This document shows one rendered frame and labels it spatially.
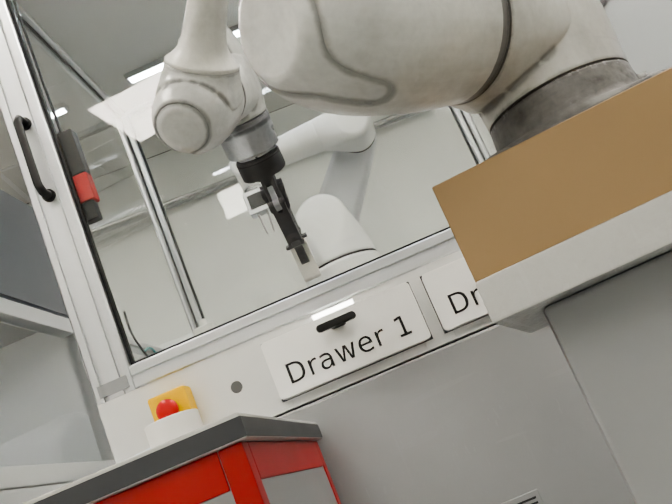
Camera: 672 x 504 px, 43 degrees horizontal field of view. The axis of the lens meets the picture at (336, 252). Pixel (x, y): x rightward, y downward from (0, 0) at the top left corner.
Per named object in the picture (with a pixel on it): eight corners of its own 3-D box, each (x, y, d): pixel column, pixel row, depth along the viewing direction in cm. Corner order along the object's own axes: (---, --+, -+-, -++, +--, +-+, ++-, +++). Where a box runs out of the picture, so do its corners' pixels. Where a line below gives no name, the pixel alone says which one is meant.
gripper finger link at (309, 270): (305, 238, 142) (305, 240, 142) (321, 274, 145) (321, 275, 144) (288, 246, 142) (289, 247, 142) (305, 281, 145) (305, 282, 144)
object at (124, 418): (648, 257, 150) (610, 185, 153) (121, 481, 153) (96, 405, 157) (571, 326, 242) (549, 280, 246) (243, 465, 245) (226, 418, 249)
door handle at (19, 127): (45, 192, 162) (17, 107, 167) (33, 197, 162) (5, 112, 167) (57, 199, 167) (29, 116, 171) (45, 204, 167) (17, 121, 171)
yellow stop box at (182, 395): (195, 422, 149) (181, 383, 150) (157, 438, 149) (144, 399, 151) (203, 422, 154) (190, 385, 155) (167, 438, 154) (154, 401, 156)
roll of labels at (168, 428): (198, 438, 102) (187, 407, 103) (146, 461, 103) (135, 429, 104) (215, 438, 109) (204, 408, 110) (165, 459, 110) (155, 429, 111)
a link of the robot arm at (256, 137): (265, 103, 139) (280, 136, 141) (214, 126, 139) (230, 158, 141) (268, 113, 130) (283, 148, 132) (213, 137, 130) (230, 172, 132)
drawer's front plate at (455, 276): (597, 266, 149) (570, 211, 152) (445, 331, 150) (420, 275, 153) (596, 268, 151) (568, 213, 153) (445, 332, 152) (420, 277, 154)
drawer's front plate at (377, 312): (432, 337, 150) (407, 280, 153) (281, 401, 151) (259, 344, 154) (432, 338, 152) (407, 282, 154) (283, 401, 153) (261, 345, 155)
